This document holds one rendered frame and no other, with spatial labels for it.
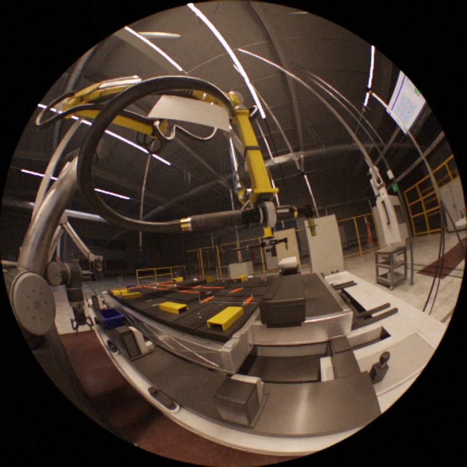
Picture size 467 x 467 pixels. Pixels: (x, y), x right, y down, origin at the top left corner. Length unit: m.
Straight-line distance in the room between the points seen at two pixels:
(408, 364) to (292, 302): 0.49
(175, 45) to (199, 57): 1.52
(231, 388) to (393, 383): 0.44
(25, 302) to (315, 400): 0.78
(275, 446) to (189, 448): 0.97
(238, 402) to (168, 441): 1.16
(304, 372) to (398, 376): 0.35
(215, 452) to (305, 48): 11.41
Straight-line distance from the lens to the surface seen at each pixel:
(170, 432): 1.43
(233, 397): 0.29
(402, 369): 0.58
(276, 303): 0.46
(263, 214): 0.42
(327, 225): 5.19
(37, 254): 0.66
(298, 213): 0.48
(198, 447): 1.33
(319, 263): 5.10
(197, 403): 0.46
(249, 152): 0.53
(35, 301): 0.60
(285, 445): 0.43
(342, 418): 0.42
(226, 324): 0.52
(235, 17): 9.33
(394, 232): 2.91
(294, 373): 0.63
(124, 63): 9.98
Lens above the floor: 1.26
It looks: 10 degrees up
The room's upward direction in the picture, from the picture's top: 8 degrees counter-clockwise
